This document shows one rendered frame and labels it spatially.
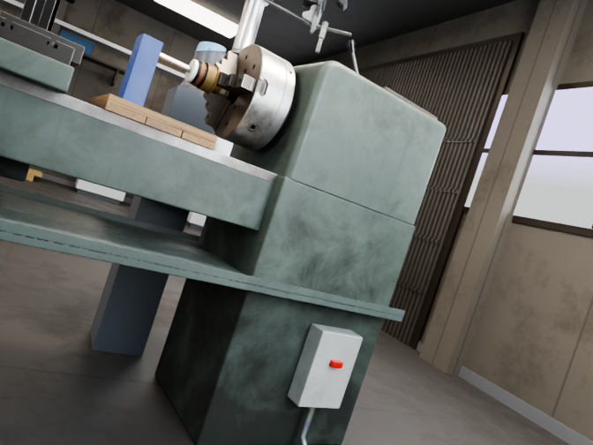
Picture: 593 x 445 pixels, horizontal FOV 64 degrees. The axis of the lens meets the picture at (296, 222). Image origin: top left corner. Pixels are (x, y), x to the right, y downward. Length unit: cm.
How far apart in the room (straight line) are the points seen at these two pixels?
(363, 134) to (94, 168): 82
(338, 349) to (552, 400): 207
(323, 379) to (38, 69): 119
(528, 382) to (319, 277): 224
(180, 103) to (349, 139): 75
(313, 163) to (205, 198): 35
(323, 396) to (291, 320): 28
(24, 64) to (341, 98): 86
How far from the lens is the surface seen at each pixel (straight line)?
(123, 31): 888
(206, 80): 151
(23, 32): 126
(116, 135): 131
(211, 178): 139
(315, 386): 163
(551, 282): 356
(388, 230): 172
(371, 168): 162
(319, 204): 151
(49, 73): 123
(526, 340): 359
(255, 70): 151
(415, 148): 175
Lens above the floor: 77
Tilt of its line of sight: 1 degrees down
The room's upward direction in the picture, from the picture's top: 18 degrees clockwise
